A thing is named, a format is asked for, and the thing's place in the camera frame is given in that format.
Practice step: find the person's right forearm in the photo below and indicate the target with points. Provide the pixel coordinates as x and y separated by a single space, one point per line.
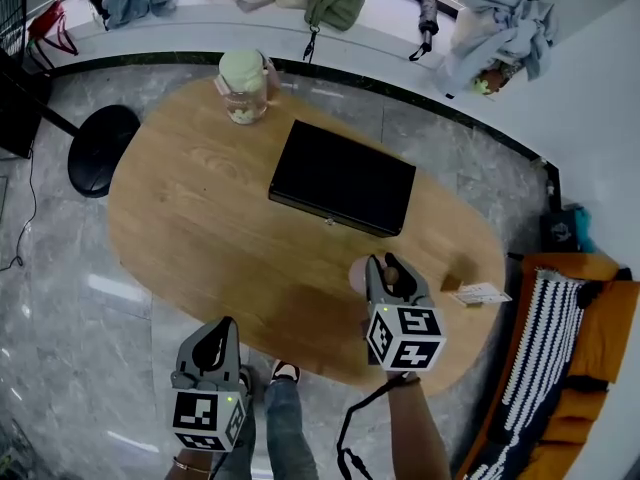
420 433

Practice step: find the person's leg in jeans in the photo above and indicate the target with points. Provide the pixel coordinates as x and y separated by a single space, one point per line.
290 433
242 448

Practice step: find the person's left forearm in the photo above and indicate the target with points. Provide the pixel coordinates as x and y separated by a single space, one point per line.
187 468

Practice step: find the person's left leg in jeans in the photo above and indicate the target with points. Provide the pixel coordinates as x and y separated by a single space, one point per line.
242 448

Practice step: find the folded blue jeans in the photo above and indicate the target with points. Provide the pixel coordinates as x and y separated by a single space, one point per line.
125 5

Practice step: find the orange sofa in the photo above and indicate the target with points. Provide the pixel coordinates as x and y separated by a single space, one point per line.
600 348

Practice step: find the black round stand base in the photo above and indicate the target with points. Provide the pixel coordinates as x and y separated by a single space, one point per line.
102 150

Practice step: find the person's left shoe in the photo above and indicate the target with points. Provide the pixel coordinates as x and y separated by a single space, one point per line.
250 380

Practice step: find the person's right leg in jeans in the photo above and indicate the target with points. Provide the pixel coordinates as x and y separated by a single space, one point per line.
290 433

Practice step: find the black small bag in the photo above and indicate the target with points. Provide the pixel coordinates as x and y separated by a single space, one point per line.
559 230

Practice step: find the teal item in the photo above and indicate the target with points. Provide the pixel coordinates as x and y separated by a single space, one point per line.
585 228

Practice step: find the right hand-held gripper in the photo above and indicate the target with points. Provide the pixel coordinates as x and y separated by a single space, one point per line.
400 333

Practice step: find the black cabinet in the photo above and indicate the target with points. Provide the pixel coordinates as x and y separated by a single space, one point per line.
17 113

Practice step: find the person's shoe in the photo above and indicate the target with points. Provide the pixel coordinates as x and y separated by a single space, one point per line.
250 380
285 370

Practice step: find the pink container with wooden knob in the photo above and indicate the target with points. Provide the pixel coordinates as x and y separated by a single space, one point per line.
357 275

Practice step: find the white card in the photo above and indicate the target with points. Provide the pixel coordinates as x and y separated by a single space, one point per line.
480 294

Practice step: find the person's right shoe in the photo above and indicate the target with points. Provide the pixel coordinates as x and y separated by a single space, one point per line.
285 370

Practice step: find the glass jar with green lid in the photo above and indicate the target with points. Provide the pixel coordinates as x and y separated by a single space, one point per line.
242 88

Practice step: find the light blue jacket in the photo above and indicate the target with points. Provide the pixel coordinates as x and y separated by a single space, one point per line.
505 13

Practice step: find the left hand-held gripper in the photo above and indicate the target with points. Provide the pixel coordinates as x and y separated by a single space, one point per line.
207 413

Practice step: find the red bag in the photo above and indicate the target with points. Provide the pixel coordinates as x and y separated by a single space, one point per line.
47 25

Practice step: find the folded dark umbrella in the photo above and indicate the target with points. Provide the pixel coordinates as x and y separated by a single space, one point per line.
428 18

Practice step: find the black flat box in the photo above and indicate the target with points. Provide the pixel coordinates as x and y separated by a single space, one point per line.
345 175

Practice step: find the black white striped blanket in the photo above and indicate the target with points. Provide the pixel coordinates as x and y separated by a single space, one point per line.
545 348

